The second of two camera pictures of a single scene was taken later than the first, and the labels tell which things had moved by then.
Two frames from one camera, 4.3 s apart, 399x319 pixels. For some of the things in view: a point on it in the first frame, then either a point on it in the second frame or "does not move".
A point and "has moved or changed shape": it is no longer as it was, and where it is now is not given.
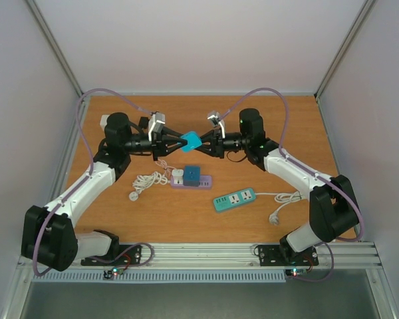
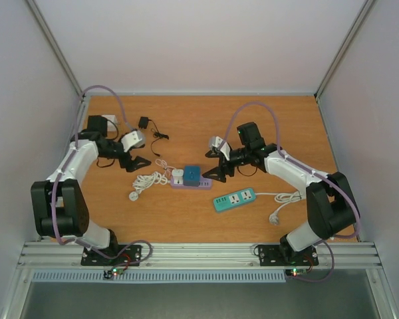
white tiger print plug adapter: x=103 y=122 has moved or changed shape
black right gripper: x=217 y=144 -> x=222 y=174
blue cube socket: x=191 y=175 does not move
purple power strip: x=205 y=183 does not move
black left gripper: x=160 y=143 -> x=133 y=165
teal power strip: x=235 y=199 does not move
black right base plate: x=271 y=256 does not move
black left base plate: x=132 y=256 does not move
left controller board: x=115 y=271 does not move
